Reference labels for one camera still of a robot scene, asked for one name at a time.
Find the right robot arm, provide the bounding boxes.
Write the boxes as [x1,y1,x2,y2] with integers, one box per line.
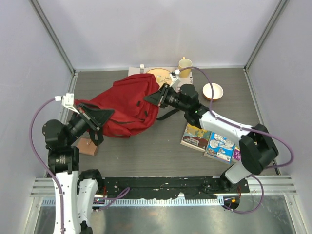
[144,84,278,193]

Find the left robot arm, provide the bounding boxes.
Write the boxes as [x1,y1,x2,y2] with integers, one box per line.
[42,104,114,234]

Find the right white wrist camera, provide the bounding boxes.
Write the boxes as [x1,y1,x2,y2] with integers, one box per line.
[169,69,181,89]

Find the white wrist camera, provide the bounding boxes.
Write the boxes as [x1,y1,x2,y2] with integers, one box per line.
[54,93,80,115]
[169,69,181,89]

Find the purple treehouse book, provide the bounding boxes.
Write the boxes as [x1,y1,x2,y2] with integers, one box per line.
[232,146,241,162]

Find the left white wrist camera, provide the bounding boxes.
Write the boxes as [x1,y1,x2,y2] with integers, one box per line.
[54,93,80,115]

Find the tan leather wallet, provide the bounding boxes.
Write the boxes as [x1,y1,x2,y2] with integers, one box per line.
[77,138,98,156]

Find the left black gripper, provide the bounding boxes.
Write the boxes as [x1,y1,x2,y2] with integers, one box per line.
[65,102,114,144]

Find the white orange bowl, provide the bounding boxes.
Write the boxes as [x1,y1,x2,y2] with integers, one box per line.
[202,83,224,101]

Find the blue comic cover book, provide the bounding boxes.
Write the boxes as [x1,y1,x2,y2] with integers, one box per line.
[204,132,235,164]

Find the yellow mug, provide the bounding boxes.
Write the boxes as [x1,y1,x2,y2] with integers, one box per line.
[178,57,193,78]

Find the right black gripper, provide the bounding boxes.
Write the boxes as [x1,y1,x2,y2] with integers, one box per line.
[143,84,189,113]

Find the white slotted cable duct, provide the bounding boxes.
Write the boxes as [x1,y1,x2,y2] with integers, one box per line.
[41,197,224,207]

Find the patterned white placemat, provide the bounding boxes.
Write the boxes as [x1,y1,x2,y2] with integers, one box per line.
[128,66,195,85]

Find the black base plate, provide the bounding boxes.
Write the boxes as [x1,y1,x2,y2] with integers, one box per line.
[97,176,250,200]

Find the bird pattern wooden plate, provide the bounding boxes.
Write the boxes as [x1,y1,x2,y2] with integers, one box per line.
[146,68,173,88]

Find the red backpack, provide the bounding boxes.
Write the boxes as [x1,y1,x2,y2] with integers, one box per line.
[74,73,181,139]

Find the yellow landscape paperback book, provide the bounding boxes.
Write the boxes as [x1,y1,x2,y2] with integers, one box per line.
[180,123,211,152]

